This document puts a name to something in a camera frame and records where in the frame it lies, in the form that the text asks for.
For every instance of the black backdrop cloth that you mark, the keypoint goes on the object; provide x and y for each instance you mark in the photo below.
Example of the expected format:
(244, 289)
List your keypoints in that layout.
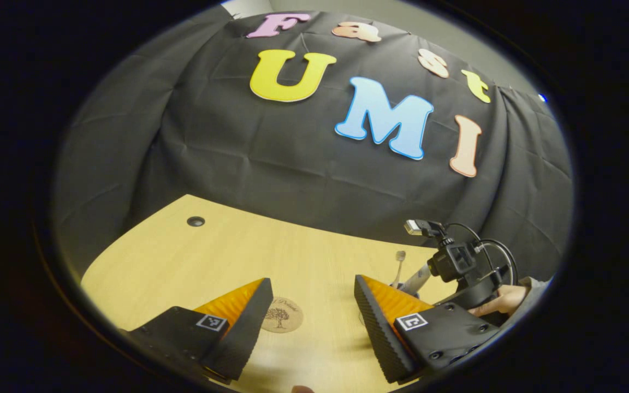
(238, 153)

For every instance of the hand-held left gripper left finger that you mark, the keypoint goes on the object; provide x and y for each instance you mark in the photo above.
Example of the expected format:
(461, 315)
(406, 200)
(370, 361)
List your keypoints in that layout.
(249, 327)

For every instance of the round cork coaster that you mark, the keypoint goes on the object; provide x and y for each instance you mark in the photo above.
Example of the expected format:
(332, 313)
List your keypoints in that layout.
(287, 316)

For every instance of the beige toothbrush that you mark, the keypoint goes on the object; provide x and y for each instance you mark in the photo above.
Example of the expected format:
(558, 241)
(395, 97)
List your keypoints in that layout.
(400, 262)

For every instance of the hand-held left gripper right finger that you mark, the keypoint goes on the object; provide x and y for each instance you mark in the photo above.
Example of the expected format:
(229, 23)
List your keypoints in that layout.
(374, 327)

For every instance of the light wooden desktop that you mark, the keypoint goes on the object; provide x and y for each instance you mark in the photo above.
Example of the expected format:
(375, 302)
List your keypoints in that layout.
(249, 256)

